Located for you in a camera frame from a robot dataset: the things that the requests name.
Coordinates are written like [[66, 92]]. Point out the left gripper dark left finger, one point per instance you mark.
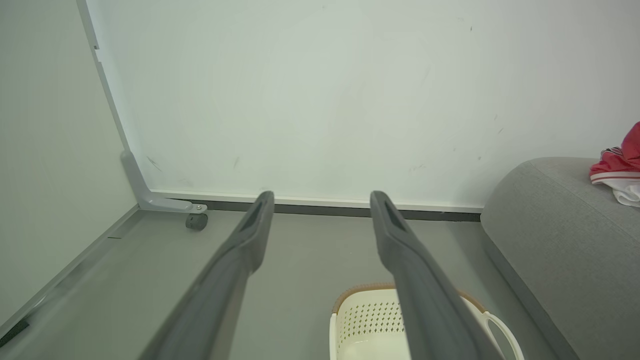
[[210, 320]]

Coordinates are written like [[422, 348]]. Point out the cream perforated laundry basket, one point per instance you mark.
[[365, 325]]

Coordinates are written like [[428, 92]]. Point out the black partition base strip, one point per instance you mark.
[[325, 209]]

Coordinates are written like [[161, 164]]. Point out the black caster wheel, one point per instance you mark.
[[196, 221]]

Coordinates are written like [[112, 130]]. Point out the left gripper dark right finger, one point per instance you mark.
[[430, 310]]

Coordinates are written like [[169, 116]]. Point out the grey metal partition foot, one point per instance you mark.
[[150, 202]]

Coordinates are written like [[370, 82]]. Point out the red white sports garment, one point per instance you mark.
[[620, 165]]

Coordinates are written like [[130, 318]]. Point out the grey fabric sofa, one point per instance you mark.
[[565, 250]]

